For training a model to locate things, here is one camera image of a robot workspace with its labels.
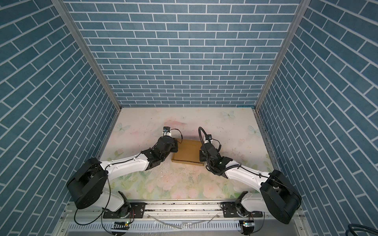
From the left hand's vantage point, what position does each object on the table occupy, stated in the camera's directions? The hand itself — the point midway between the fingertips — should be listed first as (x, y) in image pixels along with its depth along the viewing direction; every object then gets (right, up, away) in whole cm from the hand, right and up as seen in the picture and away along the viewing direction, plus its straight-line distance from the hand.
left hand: (177, 140), depth 88 cm
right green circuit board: (+38, -41, -14) cm, 57 cm away
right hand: (+15, -4, -1) cm, 15 cm away
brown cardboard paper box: (+7, -8, +3) cm, 11 cm away
